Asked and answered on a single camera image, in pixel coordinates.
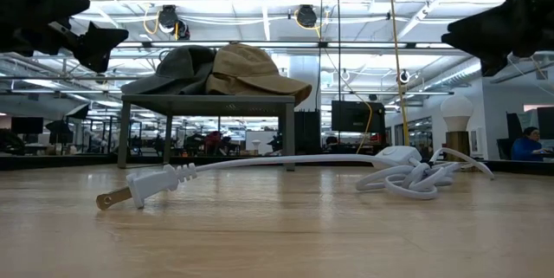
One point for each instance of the grey perforated metal shelf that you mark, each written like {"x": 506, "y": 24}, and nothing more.
{"x": 195, "y": 105}

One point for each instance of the grey baseball cap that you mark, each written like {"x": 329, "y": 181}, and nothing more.
{"x": 143, "y": 87}
{"x": 182, "y": 61}

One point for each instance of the black monitor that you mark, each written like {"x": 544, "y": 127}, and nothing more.
{"x": 355, "y": 115}

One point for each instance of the white bulb lamp, wooden base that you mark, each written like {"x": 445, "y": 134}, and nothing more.
{"x": 457, "y": 111}

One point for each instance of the black cabinet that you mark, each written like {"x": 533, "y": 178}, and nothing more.
{"x": 307, "y": 131}

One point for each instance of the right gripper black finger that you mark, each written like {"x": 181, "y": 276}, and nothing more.
{"x": 497, "y": 33}
{"x": 493, "y": 66}

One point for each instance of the person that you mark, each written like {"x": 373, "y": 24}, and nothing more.
{"x": 526, "y": 148}

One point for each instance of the tan baseball cap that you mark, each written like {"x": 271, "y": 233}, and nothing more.
{"x": 225, "y": 87}
{"x": 242, "y": 59}

